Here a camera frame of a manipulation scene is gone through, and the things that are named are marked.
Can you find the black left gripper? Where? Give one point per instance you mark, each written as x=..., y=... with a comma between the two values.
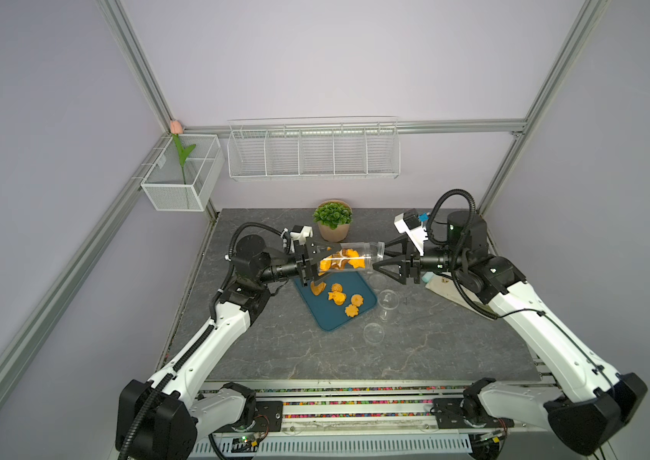
x=304, y=258

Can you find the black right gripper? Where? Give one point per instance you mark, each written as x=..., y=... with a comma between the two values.
x=409, y=265

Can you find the clear jar lid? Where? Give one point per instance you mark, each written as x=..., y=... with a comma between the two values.
x=377, y=282
x=373, y=333

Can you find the clear cookie jar front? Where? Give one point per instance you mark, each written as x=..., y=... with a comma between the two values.
x=352, y=256

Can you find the clear cookie jar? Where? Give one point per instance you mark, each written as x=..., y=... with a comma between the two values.
x=388, y=303
x=352, y=256

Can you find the clear cookie jar back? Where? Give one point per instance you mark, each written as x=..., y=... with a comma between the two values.
x=388, y=303

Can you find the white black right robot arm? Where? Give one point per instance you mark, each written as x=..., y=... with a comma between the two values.
x=590, y=401

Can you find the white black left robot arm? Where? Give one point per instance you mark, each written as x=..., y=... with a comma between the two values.
x=162, y=418

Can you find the light blue garden trowel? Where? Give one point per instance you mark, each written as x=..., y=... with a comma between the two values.
x=427, y=277

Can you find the green plant in pot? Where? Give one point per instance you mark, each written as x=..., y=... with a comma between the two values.
x=333, y=219

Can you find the orange heart shaped cookie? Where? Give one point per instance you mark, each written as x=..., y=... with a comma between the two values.
x=318, y=288

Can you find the beige gardening glove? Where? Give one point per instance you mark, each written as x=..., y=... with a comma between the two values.
x=444, y=287

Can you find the orange fish shaped cookie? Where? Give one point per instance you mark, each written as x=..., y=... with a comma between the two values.
x=338, y=298

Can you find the teal plastic tray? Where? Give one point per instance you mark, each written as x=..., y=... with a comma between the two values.
x=328, y=315

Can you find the orange round scalloped cookie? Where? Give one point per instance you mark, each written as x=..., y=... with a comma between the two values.
x=357, y=300

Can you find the orange flower shaped cookie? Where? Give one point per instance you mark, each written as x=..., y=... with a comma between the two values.
x=352, y=310

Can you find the pink artificial tulip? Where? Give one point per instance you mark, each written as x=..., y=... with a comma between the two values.
x=183, y=152

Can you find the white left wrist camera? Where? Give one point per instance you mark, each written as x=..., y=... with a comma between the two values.
x=299, y=234

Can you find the white wire wall shelf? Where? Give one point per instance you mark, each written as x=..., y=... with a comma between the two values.
x=314, y=148

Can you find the white mesh wall basket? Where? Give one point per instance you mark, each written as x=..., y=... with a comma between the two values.
x=163, y=183

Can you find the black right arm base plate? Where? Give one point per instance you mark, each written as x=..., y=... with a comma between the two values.
x=456, y=413

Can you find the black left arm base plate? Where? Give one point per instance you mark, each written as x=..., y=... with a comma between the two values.
x=268, y=416

